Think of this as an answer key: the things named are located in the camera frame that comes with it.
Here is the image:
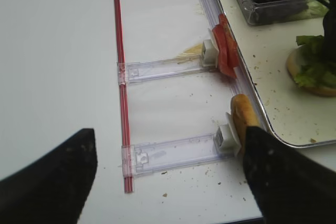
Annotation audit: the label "red tomato slices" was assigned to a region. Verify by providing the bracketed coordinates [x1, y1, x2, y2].
[212, 14, 239, 79]

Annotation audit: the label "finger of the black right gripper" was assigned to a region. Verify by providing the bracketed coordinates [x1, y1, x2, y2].
[321, 0, 335, 59]

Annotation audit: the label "lettuce leaves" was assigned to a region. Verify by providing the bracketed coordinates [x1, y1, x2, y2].
[294, 35, 335, 89]

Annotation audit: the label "upright bun half left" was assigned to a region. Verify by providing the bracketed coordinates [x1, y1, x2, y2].
[230, 94, 260, 155]

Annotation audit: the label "bottom bun on tray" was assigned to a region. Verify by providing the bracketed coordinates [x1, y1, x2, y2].
[286, 46, 335, 97]

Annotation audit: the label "left red straw rail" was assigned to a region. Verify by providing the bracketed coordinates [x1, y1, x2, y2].
[112, 0, 136, 194]

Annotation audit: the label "white tomato pusher block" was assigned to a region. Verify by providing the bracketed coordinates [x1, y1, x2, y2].
[201, 29, 219, 68]

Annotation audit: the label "clear tomato dispenser track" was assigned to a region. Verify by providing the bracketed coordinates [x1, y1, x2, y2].
[118, 55, 216, 85]

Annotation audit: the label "white bun pusher block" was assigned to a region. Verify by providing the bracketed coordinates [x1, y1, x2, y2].
[214, 112, 241, 157]

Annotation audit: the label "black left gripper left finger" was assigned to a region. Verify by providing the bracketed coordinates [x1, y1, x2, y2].
[1, 129, 97, 223]

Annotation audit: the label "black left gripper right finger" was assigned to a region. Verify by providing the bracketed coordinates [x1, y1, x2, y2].
[243, 126, 335, 223]

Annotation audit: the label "left clear long rail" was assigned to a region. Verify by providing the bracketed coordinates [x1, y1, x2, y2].
[199, 0, 267, 130]

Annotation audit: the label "clear left bun track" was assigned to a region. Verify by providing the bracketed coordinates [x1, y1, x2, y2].
[121, 134, 234, 177]

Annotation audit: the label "white rectangular tray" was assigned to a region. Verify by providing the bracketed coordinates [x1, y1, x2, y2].
[218, 0, 335, 148]

